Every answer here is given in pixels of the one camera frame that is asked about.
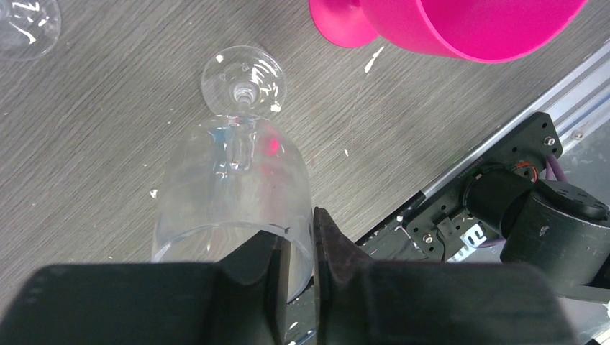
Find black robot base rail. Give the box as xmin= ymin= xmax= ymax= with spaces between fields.
xmin=286 ymin=37 xmax=610 ymax=345

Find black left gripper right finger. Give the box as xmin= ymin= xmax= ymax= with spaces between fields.
xmin=313 ymin=208 xmax=577 ymax=344

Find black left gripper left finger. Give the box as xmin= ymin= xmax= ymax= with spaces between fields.
xmin=1 ymin=231 xmax=290 ymax=344

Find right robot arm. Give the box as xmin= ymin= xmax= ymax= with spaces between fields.
xmin=460 ymin=168 xmax=609 ymax=303

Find clear wine glass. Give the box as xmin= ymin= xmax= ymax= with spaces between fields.
xmin=1 ymin=0 xmax=61 ymax=61
xmin=151 ymin=45 xmax=314 ymax=300

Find pink wine glass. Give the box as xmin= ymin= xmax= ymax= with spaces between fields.
xmin=309 ymin=0 xmax=586 ymax=64

